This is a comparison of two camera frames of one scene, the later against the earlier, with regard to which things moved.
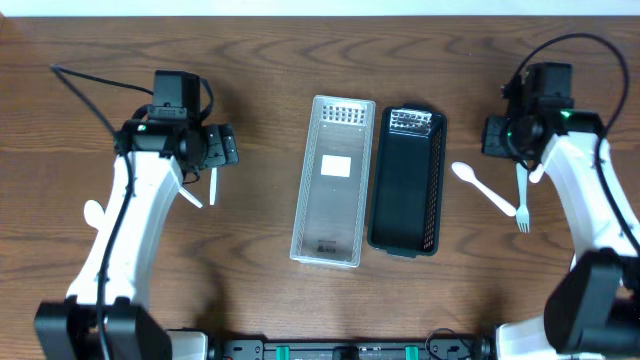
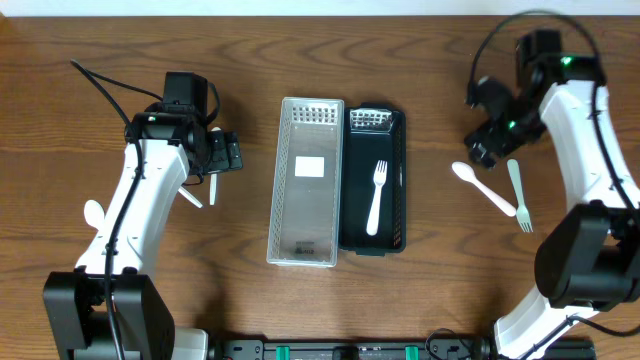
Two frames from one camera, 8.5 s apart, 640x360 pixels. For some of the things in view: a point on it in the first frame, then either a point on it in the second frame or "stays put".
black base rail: x=438 y=348 stays put
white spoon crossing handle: x=193 y=200 stays put
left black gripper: x=222 y=147 stays put
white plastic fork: x=535 y=176 to x=379 y=177
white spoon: x=94 y=214 stays put
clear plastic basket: x=332 y=201 to x=307 y=196
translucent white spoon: x=213 y=185 stays put
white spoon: x=467 y=173 stays put
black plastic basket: x=406 y=181 to x=372 y=132
